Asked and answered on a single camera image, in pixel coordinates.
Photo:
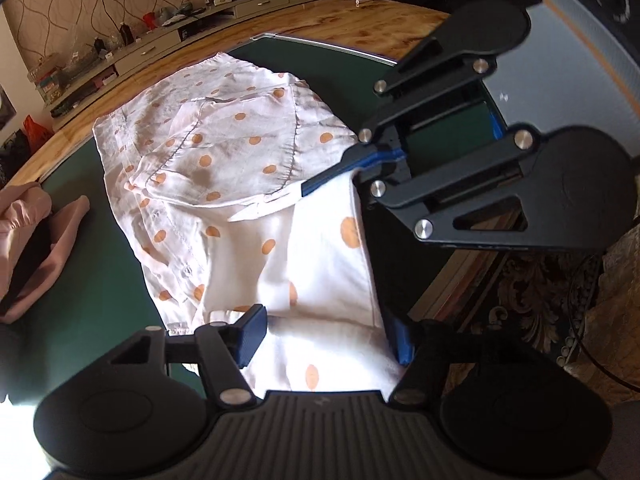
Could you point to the white orange-dotted shirt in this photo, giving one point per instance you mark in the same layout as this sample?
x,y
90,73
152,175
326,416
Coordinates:
x,y
225,160

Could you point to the pink garment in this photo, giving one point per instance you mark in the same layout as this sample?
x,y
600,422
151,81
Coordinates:
x,y
65,240

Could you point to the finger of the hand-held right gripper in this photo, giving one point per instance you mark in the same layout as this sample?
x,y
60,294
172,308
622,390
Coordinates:
x,y
350,160
435,195

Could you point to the red cup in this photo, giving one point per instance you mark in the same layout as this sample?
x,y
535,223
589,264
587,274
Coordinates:
x,y
150,19

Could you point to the black garment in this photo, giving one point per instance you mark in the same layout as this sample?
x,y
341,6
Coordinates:
x,y
30,265

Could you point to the white television cabinet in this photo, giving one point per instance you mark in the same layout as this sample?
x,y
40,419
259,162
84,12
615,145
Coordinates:
x,y
260,2

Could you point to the black mesh basket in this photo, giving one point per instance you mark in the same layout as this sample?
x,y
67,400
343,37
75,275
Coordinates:
x,y
12,155

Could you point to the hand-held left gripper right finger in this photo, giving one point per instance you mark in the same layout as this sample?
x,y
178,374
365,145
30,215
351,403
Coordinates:
x,y
400,342

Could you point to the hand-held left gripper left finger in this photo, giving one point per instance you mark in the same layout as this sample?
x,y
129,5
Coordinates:
x,y
255,330

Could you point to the orange plastic bag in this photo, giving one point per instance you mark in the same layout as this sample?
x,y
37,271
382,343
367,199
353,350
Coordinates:
x,y
37,132

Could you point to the dark patterned rug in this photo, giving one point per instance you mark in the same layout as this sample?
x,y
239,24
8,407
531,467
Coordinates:
x,y
525,300

